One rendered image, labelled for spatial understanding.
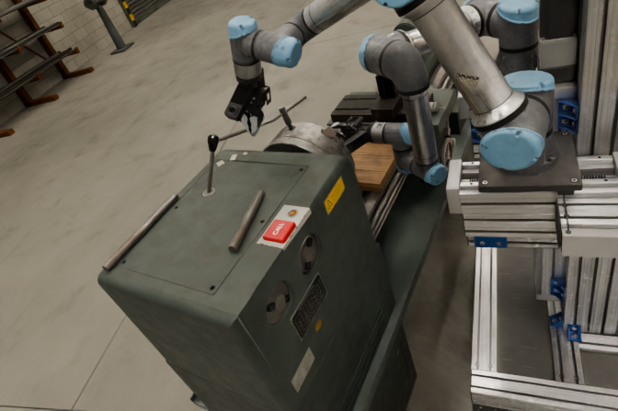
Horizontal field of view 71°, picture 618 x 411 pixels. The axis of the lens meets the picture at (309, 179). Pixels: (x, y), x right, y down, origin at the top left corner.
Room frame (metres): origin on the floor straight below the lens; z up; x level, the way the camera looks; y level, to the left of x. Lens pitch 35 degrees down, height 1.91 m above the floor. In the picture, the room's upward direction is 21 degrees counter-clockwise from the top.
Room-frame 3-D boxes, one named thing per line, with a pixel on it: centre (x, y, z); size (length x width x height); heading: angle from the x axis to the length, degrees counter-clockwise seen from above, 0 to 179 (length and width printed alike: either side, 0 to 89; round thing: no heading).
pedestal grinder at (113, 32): (9.64, 2.67, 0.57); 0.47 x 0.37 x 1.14; 157
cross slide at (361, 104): (1.73, -0.42, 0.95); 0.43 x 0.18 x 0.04; 50
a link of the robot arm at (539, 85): (0.82, -0.53, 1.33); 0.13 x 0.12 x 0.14; 138
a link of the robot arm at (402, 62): (1.14, -0.39, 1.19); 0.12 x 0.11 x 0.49; 107
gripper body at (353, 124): (1.37, -0.24, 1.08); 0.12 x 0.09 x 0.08; 48
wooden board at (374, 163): (1.49, -0.20, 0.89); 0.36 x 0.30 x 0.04; 50
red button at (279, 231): (0.78, 0.11, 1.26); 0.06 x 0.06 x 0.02; 50
